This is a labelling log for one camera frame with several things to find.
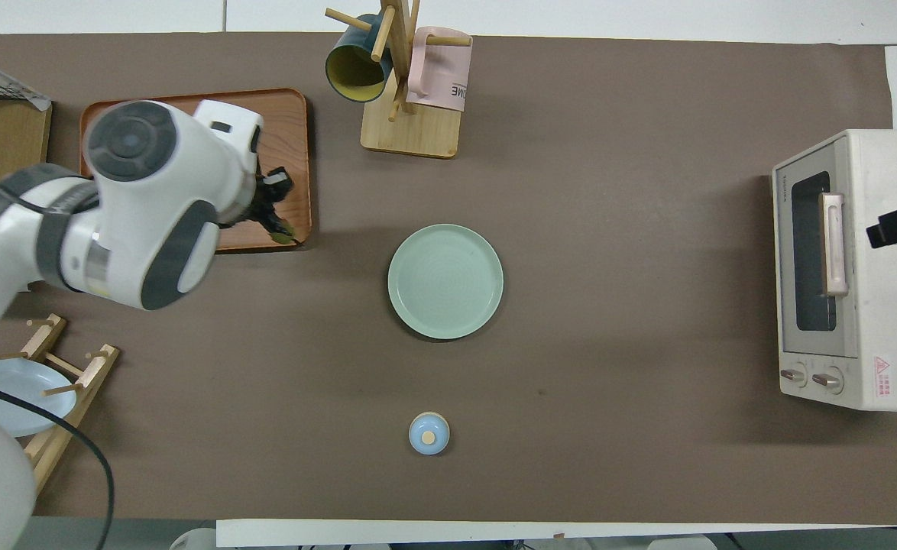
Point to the brown table mat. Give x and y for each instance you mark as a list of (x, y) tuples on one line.
[(609, 344)]

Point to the pink mug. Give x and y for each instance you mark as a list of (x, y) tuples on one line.
[(441, 72)]

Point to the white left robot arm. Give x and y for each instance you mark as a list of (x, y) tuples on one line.
[(143, 198)]

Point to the pale green round plate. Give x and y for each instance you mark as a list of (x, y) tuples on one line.
[(445, 283)]

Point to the light wooden shelf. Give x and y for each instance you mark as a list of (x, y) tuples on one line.
[(5, 137)]

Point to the wooden mug rack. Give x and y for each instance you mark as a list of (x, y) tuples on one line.
[(414, 126)]

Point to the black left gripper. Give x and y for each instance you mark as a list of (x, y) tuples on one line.
[(273, 187)]

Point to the dark blue mug yellow inside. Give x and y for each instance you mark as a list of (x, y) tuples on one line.
[(353, 69)]

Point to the wooden plate rack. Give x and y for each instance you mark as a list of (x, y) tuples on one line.
[(89, 374)]

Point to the white toaster oven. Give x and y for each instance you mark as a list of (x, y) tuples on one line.
[(876, 267)]

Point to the brown wooden tray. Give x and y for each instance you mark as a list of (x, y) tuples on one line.
[(288, 130)]

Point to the light blue plate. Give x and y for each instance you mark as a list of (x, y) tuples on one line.
[(13, 397)]

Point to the blue call bell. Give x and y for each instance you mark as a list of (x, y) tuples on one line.
[(429, 433)]

